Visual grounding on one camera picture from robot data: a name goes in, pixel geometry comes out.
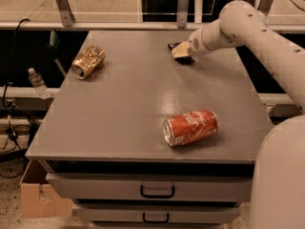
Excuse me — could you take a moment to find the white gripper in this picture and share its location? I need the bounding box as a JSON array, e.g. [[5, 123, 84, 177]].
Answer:
[[171, 29, 212, 58]]

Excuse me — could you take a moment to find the dark blue rxbar wrapper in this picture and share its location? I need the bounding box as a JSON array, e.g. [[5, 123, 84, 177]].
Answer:
[[168, 44, 194, 65]]

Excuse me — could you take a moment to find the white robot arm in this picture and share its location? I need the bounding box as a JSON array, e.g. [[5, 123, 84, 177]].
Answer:
[[172, 0, 305, 229]]

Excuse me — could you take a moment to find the red coke can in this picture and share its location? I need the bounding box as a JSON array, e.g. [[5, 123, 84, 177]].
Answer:
[[162, 110, 218, 147]]

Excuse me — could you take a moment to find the gold crushed soda can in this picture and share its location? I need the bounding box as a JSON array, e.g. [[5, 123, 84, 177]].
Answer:
[[71, 45, 106, 80]]

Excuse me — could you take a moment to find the grey cabinet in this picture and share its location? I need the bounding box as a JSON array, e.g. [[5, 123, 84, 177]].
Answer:
[[27, 31, 272, 229]]

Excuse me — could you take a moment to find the clear plastic water bottle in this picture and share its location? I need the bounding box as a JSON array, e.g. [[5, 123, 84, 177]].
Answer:
[[28, 68, 51, 99]]

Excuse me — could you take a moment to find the grey upper drawer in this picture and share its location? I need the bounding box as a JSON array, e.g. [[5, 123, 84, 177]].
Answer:
[[47, 173, 252, 202]]

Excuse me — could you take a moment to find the grey drawer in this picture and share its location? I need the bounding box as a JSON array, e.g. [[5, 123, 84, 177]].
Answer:
[[47, 173, 252, 202], [73, 204, 239, 224]]

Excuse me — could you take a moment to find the grey lower drawer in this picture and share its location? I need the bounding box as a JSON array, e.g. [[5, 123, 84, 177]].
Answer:
[[73, 204, 239, 224]]

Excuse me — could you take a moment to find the brown cardboard box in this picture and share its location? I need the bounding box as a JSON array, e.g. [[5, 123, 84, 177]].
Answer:
[[20, 160, 72, 219]]

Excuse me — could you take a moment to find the middle metal bracket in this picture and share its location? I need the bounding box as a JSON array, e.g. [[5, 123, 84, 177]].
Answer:
[[176, 0, 189, 29]]

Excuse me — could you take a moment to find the left metal bracket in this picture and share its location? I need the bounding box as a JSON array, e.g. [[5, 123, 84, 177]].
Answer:
[[55, 0, 75, 27]]

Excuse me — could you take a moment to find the green handled tool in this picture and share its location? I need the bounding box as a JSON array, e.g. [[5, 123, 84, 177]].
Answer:
[[47, 30, 66, 76]]

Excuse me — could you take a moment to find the black upper drawer handle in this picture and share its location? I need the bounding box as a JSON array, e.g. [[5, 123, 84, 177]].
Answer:
[[139, 185, 175, 199]]

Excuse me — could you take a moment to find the black drawer handle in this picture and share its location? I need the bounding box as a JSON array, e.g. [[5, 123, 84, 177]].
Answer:
[[142, 213, 170, 224], [139, 185, 175, 199]]

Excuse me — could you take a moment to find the black lower drawer handle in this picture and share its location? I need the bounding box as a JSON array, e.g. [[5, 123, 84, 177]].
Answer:
[[142, 213, 170, 224]]

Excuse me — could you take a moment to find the black cable left side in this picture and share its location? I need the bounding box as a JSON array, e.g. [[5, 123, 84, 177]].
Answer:
[[1, 17, 31, 110]]

